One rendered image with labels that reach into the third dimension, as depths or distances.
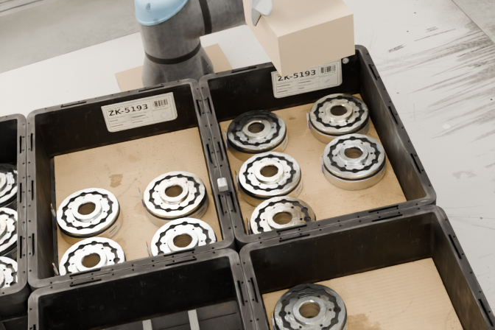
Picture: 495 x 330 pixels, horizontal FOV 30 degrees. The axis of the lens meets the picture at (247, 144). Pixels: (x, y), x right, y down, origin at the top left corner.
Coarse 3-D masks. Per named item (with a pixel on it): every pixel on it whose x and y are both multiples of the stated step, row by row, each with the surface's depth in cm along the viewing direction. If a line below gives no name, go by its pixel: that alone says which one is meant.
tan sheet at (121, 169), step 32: (192, 128) 166; (64, 160) 163; (96, 160) 162; (128, 160) 162; (160, 160) 161; (192, 160) 160; (64, 192) 157; (128, 192) 156; (128, 224) 150; (128, 256) 145
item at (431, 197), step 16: (256, 64) 161; (272, 64) 161; (368, 64) 158; (208, 80) 160; (208, 96) 156; (384, 96) 151; (208, 112) 153; (400, 128) 145; (224, 160) 144; (416, 160) 140; (224, 176) 142; (416, 176) 138; (432, 192) 134; (384, 208) 133; (400, 208) 133; (240, 224) 134; (304, 224) 133; (320, 224) 132; (336, 224) 132; (240, 240) 132; (256, 240) 131
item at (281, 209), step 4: (276, 208) 144; (280, 208) 144; (284, 208) 144; (288, 208) 144; (292, 208) 144; (272, 212) 144; (276, 212) 144; (280, 212) 144; (284, 212) 144; (288, 212) 144; (292, 212) 143; (296, 212) 143; (268, 216) 143; (272, 216) 143; (292, 216) 143; (296, 216) 143; (268, 220) 142; (272, 220) 142; (292, 220) 142; (296, 220) 142; (268, 224) 142; (272, 224) 142; (276, 224) 142; (288, 224) 141; (292, 224) 141; (296, 224) 142; (272, 228) 142; (276, 228) 141
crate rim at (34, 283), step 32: (128, 96) 159; (32, 128) 155; (32, 160) 149; (32, 192) 146; (224, 192) 139; (32, 224) 139; (224, 224) 134; (32, 256) 134; (160, 256) 131; (32, 288) 130
